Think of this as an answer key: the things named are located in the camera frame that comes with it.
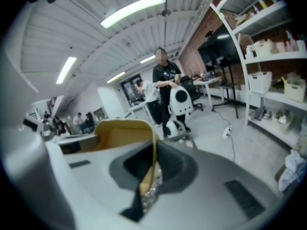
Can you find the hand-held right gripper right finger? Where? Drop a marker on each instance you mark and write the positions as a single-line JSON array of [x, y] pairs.
[[204, 200]]

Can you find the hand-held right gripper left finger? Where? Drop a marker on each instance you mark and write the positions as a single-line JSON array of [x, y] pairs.
[[96, 188]]

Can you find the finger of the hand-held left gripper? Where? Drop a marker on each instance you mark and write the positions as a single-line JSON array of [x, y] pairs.
[[76, 138]]

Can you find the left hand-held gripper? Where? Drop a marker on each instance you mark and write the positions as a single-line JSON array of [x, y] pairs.
[[19, 80]]

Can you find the rectangular paper tray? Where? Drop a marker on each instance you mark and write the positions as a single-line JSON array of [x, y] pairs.
[[124, 138]]

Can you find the long ceiling light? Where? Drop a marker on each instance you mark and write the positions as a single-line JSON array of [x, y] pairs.
[[115, 77], [66, 69], [133, 10], [147, 59]]

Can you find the black glass door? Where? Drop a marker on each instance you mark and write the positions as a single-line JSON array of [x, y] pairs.
[[129, 87]]

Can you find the white power strip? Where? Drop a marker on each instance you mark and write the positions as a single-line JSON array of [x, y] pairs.
[[227, 131]]

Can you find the crumpled white plastic bag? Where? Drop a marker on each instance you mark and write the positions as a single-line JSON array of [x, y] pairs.
[[293, 166]]

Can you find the black office chair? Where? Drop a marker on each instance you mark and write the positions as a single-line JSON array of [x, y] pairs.
[[194, 97]]

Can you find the white desk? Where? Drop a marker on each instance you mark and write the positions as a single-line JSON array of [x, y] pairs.
[[206, 81]]

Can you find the white storage basket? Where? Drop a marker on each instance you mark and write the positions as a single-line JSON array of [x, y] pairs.
[[260, 81]]

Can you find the cream storage basket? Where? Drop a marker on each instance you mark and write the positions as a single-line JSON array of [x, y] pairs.
[[295, 91]]

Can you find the black television screen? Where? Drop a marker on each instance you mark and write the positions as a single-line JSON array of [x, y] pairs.
[[216, 49]]

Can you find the white shelf unit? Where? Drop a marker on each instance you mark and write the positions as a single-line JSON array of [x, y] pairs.
[[275, 57]]

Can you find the ceiling camera dome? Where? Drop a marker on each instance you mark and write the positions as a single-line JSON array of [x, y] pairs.
[[165, 13]]

